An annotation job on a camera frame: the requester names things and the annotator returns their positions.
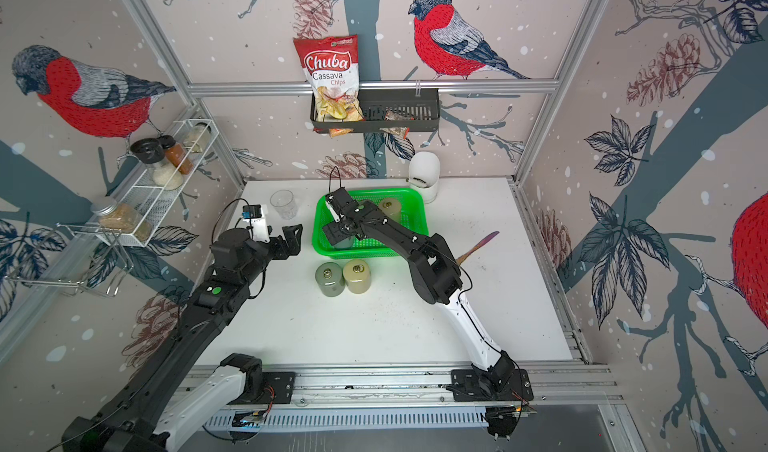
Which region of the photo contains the snack packet in basket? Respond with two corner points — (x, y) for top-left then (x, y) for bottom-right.
(382, 110), (414, 138)

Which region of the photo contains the small wire wall holder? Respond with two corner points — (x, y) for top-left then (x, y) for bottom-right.
(1, 223), (136, 300)

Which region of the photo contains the white wire spice rack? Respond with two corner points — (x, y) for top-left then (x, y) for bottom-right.
(97, 118), (219, 247)

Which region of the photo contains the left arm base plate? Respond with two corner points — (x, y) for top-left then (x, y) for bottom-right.
(234, 371), (297, 405)

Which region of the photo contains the clear drinking glass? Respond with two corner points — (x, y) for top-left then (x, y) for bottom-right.
(270, 189), (298, 220)

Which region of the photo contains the beige tea canister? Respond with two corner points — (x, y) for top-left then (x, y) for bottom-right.
(378, 197), (402, 222)

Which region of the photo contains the olive yellow tea canister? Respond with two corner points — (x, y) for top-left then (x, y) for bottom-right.
(343, 259), (371, 294)

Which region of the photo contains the white cylindrical device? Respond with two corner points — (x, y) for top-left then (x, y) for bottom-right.
(407, 151), (441, 204)

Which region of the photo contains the black wall basket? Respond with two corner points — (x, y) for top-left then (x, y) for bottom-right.
(310, 88), (440, 133)

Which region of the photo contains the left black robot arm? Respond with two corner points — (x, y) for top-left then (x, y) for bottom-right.
(58, 224), (303, 451)

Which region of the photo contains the black lid spice jar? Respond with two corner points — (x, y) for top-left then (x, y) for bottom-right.
(130, 138), (184, 190)

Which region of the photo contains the silver lid grain jar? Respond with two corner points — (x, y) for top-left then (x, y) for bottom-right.
(91, 196), (152, 242)

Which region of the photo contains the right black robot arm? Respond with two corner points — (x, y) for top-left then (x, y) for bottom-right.
(323, 187), (518, 401)

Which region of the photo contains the blue grey tea canister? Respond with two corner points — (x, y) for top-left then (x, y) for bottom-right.
(333, 236), (356, 250)

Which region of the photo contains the orange spice bottle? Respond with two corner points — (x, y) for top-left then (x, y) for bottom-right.
(158, 134), (194, 175)

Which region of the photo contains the green plastic basket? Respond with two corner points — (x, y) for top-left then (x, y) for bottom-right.
(312, 187), (429, 260)

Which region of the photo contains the dark green tea canister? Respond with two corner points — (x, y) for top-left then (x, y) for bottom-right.
(315, 262), (346, 297)

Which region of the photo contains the wooden spatula purple tip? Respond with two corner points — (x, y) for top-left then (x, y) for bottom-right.
(456, 231), (499, 265)

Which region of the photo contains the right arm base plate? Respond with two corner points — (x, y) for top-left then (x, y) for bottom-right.
(445, 368), (534, 403)

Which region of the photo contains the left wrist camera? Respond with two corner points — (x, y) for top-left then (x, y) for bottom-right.
(241, 204), (270, 243)

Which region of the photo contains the Chuba cassava chips bag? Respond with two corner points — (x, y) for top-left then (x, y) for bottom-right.
(293, 34), (364, 128)

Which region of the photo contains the pale spice jar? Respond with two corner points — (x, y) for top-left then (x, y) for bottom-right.
(182, 122), (211, 154)

